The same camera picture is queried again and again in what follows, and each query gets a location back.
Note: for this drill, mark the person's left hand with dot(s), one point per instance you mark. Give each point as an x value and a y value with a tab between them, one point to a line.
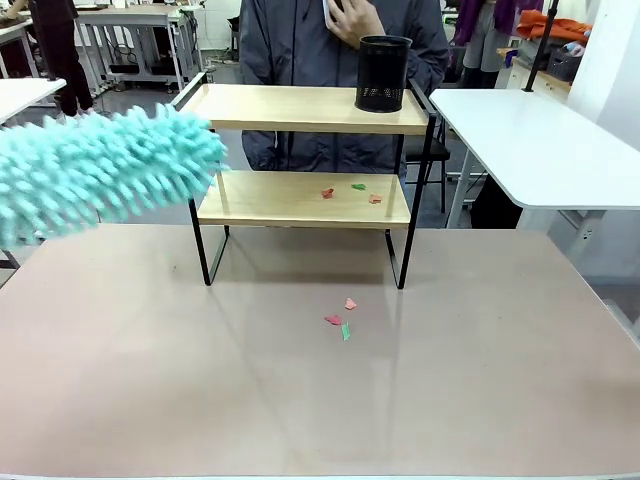
357	20

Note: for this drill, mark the black mesh pen holder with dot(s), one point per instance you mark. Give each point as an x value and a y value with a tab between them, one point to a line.
382	75

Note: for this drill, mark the pink paper scrap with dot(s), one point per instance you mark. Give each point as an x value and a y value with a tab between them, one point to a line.
350	303

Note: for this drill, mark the teal chenille duster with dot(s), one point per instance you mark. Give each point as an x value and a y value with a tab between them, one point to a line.
100	170

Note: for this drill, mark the dark red paper scrap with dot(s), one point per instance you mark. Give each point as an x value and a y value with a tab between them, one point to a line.
333	319

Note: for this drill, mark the large green paper scrap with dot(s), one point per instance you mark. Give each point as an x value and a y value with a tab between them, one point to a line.
345	330

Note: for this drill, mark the wooden two-tier metal shelf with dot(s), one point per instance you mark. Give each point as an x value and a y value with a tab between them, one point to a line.
300	200

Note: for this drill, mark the person's grey jacket torso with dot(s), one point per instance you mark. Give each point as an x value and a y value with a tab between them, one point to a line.
295	50

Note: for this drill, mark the background person purple jacket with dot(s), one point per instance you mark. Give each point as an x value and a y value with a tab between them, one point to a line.
487	35

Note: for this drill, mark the black folding chair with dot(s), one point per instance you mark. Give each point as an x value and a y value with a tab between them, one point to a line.
435	155

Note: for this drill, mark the small green paper scrap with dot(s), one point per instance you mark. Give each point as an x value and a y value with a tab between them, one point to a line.
358	186

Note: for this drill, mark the bright red paper scrap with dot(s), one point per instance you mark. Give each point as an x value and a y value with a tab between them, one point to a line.
327	192

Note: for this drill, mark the orange paper scrap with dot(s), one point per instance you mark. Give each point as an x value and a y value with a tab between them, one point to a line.
375	199

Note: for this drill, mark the orange cloth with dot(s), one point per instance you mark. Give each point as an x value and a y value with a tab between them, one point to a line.
550	27

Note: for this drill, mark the black storage crate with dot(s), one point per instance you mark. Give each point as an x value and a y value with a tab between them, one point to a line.
562	62

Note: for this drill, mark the large white side table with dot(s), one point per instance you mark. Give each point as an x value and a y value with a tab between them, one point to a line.
530	145

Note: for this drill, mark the white background desk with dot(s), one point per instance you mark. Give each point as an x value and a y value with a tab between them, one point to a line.
140	20

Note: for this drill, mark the background person in black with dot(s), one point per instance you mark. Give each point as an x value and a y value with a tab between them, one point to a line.
62	50

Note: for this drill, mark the small white side table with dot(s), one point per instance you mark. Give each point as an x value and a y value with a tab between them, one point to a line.
25	95

